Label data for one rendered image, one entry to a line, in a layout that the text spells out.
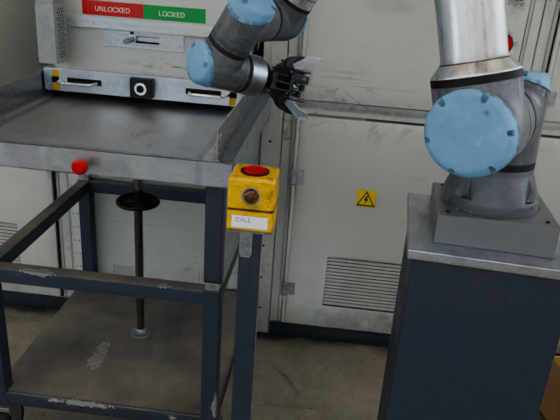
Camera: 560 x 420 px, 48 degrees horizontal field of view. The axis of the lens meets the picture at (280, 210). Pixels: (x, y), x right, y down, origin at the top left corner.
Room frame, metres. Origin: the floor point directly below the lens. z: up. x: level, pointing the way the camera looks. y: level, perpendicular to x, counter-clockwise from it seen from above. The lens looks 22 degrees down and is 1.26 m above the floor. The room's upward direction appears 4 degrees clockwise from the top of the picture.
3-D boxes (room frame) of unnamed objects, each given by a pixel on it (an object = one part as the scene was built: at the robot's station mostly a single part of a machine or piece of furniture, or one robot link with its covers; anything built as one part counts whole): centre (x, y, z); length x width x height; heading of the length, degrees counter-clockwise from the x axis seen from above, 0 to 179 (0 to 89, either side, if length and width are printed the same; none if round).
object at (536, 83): (1.21, -0.42, 0.99); 0.17 x 0.15 x 0.18; 150
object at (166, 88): (1.67, 0.38, 0.90); 0.54 x 0.05 x 0.06; 86
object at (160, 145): (1.58, 0.39, 0.82); 0.68 x 0.62 x 0.06; 176
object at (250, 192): (0.98, 0.05, 0.87); 0.03 x 0.01 x 0.03; 86
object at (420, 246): (1.21, -0.43, 0.74); 0.32 x 0.32 x 0.02; 81
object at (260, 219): (1.03, 0.05, 0.85); 0.08 x 0.08 x 0.10; 86
